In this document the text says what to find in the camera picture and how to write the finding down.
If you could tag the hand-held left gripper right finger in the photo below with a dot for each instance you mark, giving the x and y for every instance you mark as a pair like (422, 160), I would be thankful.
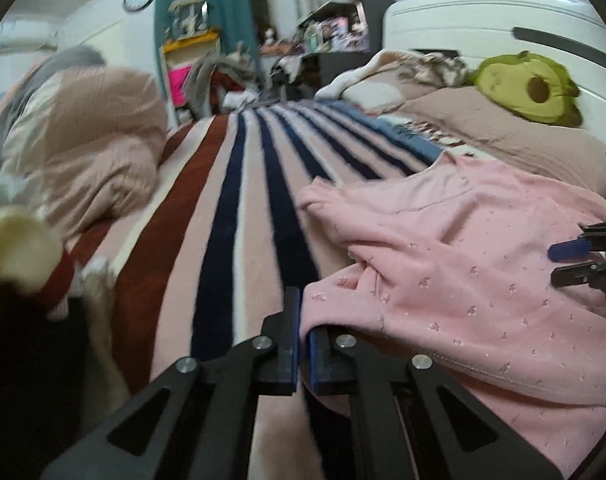
(314, 365)

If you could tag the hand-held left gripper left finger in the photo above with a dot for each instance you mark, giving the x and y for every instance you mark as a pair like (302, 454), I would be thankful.
(295, 345)

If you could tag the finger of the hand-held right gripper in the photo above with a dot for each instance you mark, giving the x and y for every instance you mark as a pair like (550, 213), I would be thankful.
(583, 275)
(569, 250)

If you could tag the pink small-print garment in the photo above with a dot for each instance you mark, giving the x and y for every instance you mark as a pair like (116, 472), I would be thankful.
(448, 270)

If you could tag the green avocado plush toy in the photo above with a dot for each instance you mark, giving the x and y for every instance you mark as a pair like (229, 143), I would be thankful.
(530, 87)

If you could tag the beige pillow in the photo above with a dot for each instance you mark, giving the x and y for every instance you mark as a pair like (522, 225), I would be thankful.
(503, 135)

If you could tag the striped blanket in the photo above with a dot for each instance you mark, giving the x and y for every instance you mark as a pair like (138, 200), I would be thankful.
(243, 200)

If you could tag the white headboard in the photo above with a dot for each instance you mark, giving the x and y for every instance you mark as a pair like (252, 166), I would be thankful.
(488, 20)

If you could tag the brown patterned cloth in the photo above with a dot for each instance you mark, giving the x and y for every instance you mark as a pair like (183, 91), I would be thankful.
(435, 67)

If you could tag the blue printed blanket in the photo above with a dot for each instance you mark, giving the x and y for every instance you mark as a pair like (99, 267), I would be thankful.
(398, 132)

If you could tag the dark cloth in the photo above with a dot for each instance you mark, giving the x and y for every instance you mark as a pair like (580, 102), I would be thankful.
(28, 380)

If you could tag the white fluffy blanket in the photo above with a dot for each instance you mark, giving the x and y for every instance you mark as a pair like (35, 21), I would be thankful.
(358, 77)

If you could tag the grey cloth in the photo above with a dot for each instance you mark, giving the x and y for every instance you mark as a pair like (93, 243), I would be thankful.
(218, 77)

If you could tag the bright pink bag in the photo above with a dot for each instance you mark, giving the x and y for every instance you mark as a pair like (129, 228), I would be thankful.
(176, 85)

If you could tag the beige quilted comforter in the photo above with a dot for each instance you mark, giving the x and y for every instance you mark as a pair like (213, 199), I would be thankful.
(83, 150)

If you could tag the pale yellow cloth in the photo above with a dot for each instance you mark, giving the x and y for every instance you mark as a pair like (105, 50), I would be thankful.
(15, 247)

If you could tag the yellow-edged cabinet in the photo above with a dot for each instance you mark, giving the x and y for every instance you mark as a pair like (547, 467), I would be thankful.
(190, 47)

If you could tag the white air conditioner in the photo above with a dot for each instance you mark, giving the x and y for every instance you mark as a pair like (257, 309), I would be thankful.
(23, 35)

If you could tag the cluttered wall shelf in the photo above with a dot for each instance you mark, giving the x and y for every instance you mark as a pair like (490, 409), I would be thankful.
(333, 5)

